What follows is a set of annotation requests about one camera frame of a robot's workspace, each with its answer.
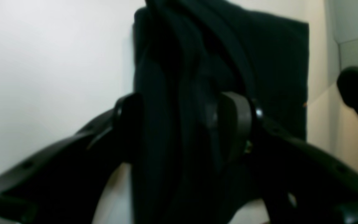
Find black T-shirt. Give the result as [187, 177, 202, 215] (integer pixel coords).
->
[132, 0, 309, 224]

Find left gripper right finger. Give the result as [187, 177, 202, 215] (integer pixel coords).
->
[218, 92, 358, 224]

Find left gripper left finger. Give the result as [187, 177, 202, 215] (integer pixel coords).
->
[0, 93, 144, 224]

